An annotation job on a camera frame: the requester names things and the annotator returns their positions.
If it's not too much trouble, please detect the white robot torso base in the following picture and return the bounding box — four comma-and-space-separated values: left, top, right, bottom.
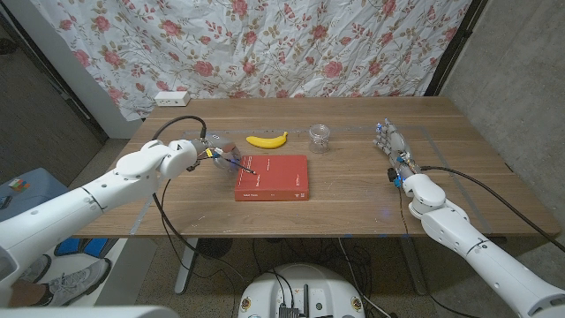
237, 263, 366, 318

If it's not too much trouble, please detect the grey floor cable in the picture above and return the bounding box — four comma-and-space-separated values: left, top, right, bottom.
337, 238, 392, 318

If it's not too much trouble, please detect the black backdrop stand pole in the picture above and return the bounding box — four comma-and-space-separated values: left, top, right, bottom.
426, 0, 489, 96

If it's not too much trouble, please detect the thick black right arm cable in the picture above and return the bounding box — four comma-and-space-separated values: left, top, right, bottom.
418, 165, 565, 254

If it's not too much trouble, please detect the black mechanical pencil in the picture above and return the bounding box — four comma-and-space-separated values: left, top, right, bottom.
215, 152, 257, 175

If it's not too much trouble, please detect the person's bare lower leg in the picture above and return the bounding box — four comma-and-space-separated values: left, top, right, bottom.
8, 280, 50, 308

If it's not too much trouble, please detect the clear glass jar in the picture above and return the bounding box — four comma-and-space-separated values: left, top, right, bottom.
308, 124, 332, 155

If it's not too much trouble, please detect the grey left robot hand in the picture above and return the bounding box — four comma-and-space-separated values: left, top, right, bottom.
192, 133, 243, 174

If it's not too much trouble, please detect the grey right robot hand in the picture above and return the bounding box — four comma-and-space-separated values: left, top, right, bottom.
373, 117, 420, 178

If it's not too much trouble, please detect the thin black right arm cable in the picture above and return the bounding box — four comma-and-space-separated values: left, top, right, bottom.
396, 185, 482, 318

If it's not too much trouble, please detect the blue foot pedal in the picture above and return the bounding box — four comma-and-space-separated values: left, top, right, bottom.
53, 238, 118, 259

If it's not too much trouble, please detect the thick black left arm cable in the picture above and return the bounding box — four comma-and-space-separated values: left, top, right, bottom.
152, 115, 208, 141

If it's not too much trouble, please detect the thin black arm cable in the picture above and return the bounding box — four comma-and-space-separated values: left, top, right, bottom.
152, 178, 239, 318
396, 185, 482, 318

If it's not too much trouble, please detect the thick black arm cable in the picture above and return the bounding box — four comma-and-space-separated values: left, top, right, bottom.
152, 115, 208, 141
418, 165, 565, 254

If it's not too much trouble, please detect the red hardcover book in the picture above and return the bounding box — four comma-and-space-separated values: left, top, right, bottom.
234, 154, 310, 202

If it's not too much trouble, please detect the blue storage box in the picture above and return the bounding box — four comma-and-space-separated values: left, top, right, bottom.
0, 167, 85, 222

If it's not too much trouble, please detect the white robot chest shell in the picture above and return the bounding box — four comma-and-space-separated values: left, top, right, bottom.
0, 305, 180, 318

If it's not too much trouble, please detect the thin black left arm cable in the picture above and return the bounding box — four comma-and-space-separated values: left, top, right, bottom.
152, 178, 239, 318

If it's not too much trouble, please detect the floral backdrop cloth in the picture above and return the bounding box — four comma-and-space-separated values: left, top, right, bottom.
30, 0, 473, 123

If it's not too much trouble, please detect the grey table leg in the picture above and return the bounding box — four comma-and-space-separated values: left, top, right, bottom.
174, 237, 200, 295
399, 236, 429, 296

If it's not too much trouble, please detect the yellow toy banana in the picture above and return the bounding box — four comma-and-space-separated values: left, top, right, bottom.
245, 131, 289, 150

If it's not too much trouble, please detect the white power strip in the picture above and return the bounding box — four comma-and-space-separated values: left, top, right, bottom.
154, 90, 192, 108

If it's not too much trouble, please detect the grey sneaker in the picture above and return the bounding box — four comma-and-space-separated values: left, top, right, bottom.
19, 254, 52, 284
43, 258, 112, 307

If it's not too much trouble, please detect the black round disc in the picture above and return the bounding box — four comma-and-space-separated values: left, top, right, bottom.
196, 238, 234, 260

